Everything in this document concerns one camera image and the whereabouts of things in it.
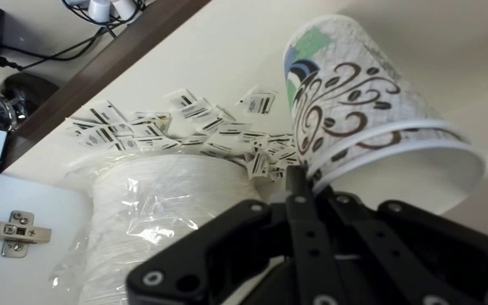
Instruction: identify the metal cabinet hinge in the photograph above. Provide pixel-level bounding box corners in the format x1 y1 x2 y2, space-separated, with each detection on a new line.
0 209 54 262

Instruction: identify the black power cable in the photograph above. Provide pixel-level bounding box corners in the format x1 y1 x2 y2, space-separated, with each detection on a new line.
0 24 108 73

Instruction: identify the single small paper packet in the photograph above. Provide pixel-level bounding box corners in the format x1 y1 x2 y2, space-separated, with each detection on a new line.
237 87 278 119

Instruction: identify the white coffee pod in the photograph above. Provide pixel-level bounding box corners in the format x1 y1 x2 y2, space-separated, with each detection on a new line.
110 0 139 23

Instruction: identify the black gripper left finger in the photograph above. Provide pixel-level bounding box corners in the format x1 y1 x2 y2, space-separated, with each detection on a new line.
125 165 341 305

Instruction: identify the pile of small paper packets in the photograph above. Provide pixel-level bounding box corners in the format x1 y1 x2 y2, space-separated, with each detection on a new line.
66 87 303 184

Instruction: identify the chrome capsule holder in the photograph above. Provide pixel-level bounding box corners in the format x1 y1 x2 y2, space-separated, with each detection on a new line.
0 73 61 133

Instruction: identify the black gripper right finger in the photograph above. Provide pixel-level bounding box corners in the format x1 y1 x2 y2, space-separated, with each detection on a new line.
315 180 488 305

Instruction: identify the wire basket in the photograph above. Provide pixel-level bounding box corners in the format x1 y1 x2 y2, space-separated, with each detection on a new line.
61 0 149 29

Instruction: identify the clear bag of white lids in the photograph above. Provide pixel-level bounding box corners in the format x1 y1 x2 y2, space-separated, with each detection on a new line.
47 151 269 305

